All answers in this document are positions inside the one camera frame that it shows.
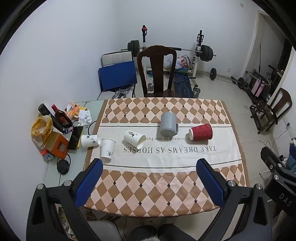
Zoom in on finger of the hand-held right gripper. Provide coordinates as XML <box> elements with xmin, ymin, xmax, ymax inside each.
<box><xmin>260</xmin><ymin>146</ymin><xmax>288</xmax><ymax>178</ymax></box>

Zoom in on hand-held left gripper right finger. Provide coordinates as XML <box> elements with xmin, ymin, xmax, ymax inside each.
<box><xmin>196</xmin><ymin>158</ymin><xmax>273</xmax><ymax>241</ymax></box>

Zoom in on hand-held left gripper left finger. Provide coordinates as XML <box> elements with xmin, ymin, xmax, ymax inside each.
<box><xmin>26</xmin><ymin>158</ymin><xmax>104</xmax><ymax>241</ymax></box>

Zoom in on white paper cup grey print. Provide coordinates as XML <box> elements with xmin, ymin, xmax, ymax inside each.
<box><xmin>81</xmin><ymin>134</ymin><xmax>100</xmax><ymax>148</ymax></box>
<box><xmin>100</xmin><ymin>138</ymin><xmax>116</xmax><ymax>162</ymax></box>

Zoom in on red ribbed paper cup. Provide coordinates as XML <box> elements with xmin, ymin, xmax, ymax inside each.
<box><xmin>188</xmin><ymin>123</ymin><xmax>213</xmax><ymax>141</ymax></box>

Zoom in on white paper cup black brushstroke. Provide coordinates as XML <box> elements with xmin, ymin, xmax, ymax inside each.
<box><xmin>124</xmin><ymin>130</ymin><xmax>146</xmax><ymax>150</ymax></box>

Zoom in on blue cloth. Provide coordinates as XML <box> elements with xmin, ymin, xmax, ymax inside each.
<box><xmin>289</xmin><ymin>138</ymin><xmax>296</xmax><ymax>173</ymax></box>

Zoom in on black smartphone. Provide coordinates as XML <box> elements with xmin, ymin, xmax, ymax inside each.
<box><xmin>68</xmin><ymin>126</ymin><xmax>84</xmax><ymax>151</ymax></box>

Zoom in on brown checkered tablecloth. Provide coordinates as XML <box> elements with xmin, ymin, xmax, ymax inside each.
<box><xmin>83</xmin><ymin>97</ymin><xmax>251</xmax><ymax>218</ymax></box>

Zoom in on orange cardboard box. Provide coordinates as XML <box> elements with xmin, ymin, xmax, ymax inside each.
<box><xmin>44</xmin><ymin>131</ymin><xmax>69</xmax><ymax>159</ymax></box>

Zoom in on small red and blue box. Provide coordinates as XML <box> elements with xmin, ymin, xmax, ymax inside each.
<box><xmin>42</xmin><ymin>149</ymin><xmax>55</xmax><ymax>160</ymax></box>

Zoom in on grey chair seat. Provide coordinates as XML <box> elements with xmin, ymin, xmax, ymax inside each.
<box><xmin>88</xmin><ymin>219</ymin><xmax>123</xmax><ymax>241</ymax></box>

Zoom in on brown wooden chair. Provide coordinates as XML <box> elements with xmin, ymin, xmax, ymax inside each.
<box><xmin>250</xmin><ymin>88</ymin><xmax>293</xmax><ymax>134</ymax></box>

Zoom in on person's legs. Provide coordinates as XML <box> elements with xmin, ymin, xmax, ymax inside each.
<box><xmin>129</xmin><ymin>223</ymin><xmax>197</xmax><ymax>241</ymax></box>

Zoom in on crumpled white paper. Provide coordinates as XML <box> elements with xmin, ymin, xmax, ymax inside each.
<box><xmin>78</xmin><ymin>110</ymin><xmax>92</xmax><ymax>126</ymax></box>

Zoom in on brown liquor bottle red cap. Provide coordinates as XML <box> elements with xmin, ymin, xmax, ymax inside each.
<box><xmin>51</xmin><ymin>104</ymin><xmax>74</xmax><ymax>128</ymax></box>

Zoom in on black exercise machine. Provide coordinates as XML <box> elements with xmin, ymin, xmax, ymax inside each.
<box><xmin>245</xmin><ymin>64</ymin><xmax>285</xmax><ymax>103</ymax></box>

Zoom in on orange plastic wrapper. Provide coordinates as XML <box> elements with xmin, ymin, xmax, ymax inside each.
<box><xmin>66</xmin><ymin>103</ymin><xmax>82</xmax><ymax>119</ymax></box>

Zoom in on yellow plastic bag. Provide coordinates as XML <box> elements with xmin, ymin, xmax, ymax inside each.
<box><xmin>31</xmin><ymin>115</ymin><xmax>53</xmax><ymax>150</ymax></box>

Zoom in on grey mug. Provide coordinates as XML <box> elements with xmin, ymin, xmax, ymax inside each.
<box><xmin>160</xmin><ymin>112</ymin><xmax>179</xmax><ymax>137</ymax></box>

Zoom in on black cylindrical tube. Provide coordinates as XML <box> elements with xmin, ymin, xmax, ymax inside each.
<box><xmin>38</xmin><ymin>103</ymin><xmax>67</xmax><ymax>134</ymax></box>

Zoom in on silver weight plates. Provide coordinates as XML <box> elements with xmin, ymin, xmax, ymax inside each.
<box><xmin>112</xmin><ymin>87</ymin><xmax>131</xmax><ymax>99</ymax></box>

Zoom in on short barbell with black plates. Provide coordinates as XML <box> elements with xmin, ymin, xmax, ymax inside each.
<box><xmin>209</xmin><ymin>68</ymin><xmax>246</xmax><ymax>90</ymax></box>

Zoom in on blue board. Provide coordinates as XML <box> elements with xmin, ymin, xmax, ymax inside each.
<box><xmin>97</xmin><ymin>61</ymin><xmax>138</xmax><ymax>92</ymax></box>

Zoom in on white squat rack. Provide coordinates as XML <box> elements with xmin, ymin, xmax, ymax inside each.
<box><xmin>140</xmin><ymin>24</ymin><xmax>205</xmax><ymax>78</ymax></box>

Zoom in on long barbell with black plates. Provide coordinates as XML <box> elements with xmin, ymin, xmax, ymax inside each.
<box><xmin>120</xmin><ymin>40</ymin><xmax>217</xmax><ymax>62</ymax></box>

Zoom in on white plastic bag red print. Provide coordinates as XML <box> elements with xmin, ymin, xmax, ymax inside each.
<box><xmin>177</xmin><ymin>54</ymin><xmax>191</xmax><ymax>69</ymax></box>

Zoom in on dark wooden dining chair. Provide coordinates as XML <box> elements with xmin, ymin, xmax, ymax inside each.
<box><xmin>136</xmin><ymin>45</ymin><xmax>183</xmax><ymax>98</ymax></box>

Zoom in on white padded chair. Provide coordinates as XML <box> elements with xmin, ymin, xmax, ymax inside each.
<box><xmin>101</xmin><ymin>51</ymin><xmax>137</xmax><ymax>100</ymax></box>

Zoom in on black round device with cable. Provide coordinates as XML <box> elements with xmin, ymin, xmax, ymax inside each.
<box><xmin>57</xmin><ymin>153</ymin><xmax>71</xmax><ymax>175</ymax></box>

